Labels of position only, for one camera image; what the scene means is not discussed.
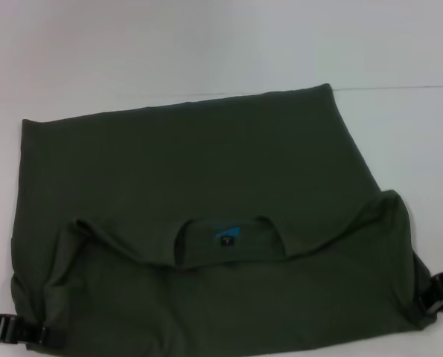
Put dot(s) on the dark green FREE t-shirt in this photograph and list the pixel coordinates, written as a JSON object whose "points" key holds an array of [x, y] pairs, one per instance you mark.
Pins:
{"points": [[206, 186]]}

